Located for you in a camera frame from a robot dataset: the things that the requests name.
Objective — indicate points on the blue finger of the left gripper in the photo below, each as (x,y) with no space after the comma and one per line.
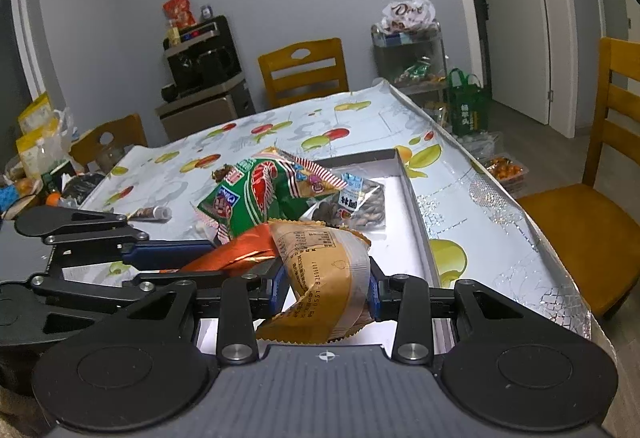
(164,255)

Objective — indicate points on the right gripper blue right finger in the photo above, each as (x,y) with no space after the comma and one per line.
(374,301)

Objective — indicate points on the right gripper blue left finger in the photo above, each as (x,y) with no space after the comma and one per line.
(279,285)

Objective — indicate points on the dark tube snack packet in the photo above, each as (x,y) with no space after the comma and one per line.
(151,214)

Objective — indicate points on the tan triangular cake packet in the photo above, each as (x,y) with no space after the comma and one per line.
(330,271)

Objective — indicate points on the orange snack packet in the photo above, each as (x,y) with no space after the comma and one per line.
(238,256)

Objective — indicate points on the dark candy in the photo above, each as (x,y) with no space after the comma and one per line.
(219,174)

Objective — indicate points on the clear sunflower seeds bag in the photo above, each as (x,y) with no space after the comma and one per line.
(359,206)

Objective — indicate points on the green shrimp chips bag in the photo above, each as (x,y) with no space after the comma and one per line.
(272,184)

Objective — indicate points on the fruit print tablecloth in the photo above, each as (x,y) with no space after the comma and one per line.
(474,229)

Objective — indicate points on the black plastic bag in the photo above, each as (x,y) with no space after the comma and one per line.
(80,187)

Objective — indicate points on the wooden chair left side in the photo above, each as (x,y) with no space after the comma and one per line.
(104,146)

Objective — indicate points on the wooden chair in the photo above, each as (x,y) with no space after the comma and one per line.
(596,240)
(104,146)
(304,70)

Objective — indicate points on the orange fruit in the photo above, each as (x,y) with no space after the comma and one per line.
(53,199)

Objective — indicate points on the black water dispenser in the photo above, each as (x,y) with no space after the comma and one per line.
(208,85)

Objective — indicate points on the tray of oranges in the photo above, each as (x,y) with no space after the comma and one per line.
(504,168)

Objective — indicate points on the yellow paper bags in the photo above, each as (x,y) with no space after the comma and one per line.
(46,136)

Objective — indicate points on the wooden chair far side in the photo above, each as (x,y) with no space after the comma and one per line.
(304,70)

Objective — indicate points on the green shopping bag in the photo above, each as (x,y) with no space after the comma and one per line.
(468,103)

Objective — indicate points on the wooden chair right side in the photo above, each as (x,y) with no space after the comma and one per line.
(596,240)

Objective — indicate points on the metal storage cart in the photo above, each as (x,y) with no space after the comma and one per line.
(414,62)

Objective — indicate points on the red snack bag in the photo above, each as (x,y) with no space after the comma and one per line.
(179,11)

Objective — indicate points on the white plastic chocolate bag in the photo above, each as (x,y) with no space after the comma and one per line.
(407,16)

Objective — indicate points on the white door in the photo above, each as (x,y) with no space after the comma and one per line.
(519,54)

